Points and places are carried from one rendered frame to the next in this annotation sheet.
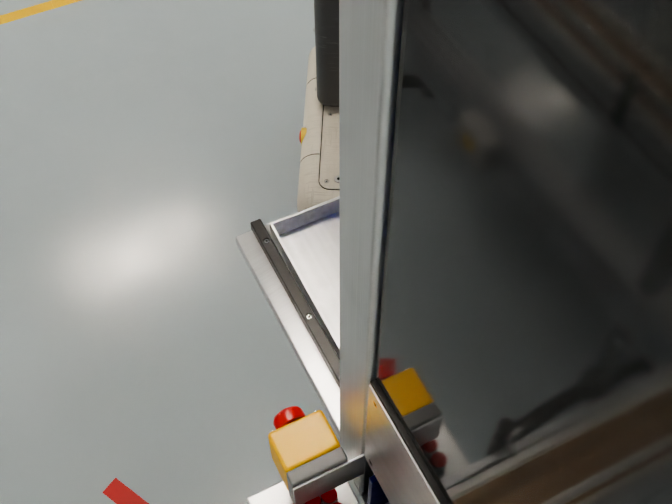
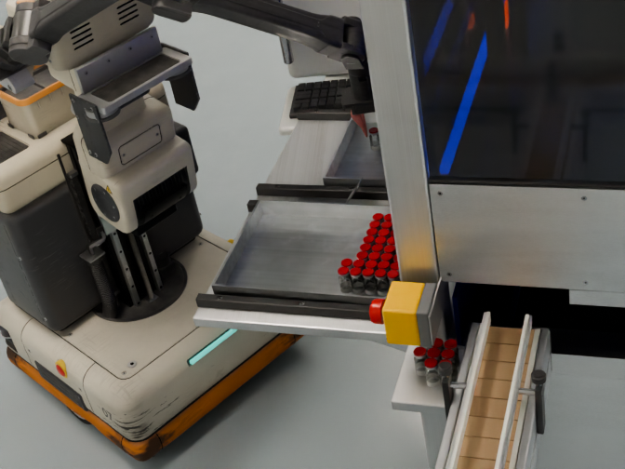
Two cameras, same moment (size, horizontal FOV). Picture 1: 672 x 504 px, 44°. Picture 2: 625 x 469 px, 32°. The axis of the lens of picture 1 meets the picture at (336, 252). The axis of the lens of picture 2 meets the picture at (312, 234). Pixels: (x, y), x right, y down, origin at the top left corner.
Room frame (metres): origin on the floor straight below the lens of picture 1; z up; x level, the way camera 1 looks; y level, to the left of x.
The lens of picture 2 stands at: (-0.50, 0.94, 2.12)
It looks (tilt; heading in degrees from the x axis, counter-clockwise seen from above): 37 degrees down; 320
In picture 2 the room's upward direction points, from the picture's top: 12 degrees counter-clockwise
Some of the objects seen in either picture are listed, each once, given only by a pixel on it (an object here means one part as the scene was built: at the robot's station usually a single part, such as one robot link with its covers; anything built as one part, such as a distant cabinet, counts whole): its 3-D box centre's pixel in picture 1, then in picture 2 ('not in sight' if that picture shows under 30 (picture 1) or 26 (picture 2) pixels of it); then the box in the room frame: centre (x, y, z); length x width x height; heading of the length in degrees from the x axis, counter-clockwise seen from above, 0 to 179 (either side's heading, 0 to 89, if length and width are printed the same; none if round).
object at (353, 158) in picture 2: not in sight; (420, 150); (0.74, -0.44, 0.90); 0.34 x 0.26 x 0.04; 26
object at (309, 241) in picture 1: (393, 280); (323, 252); (0.69, -0.09, 0.90); 0.34 x 0.26 x 0.04; 26
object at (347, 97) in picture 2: not in sight; (365, 85); (0.85, -0.42, 1.03); 0.10 x 0.07 x 0.07; 41
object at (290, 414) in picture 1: (291, 424); (382, 311); (0.42, 0.06, 0.99); 0.04 x 0.04 x 0.04; 26
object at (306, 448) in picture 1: (307, 455); (410, 314); (0.38, 0.04, 0.99); 0.08 x 0.07 x 0.07; 26
